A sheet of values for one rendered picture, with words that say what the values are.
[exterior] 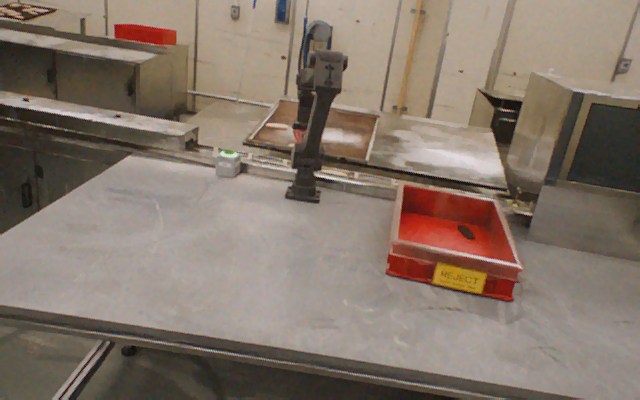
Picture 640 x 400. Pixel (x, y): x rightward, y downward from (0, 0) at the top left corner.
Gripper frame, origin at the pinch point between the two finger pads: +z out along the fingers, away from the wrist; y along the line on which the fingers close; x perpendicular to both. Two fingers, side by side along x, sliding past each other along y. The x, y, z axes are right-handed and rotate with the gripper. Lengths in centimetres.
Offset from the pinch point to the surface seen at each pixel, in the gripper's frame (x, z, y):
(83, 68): -231, 33, -201
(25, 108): -107, 3, 10
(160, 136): -52, 4, 10
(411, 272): 44, 8, 64
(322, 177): 11.1, 7.7, 9.9
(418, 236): 47, 10, 37
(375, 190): 30.8, 8.8, 9.9
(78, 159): -86, 19, 11
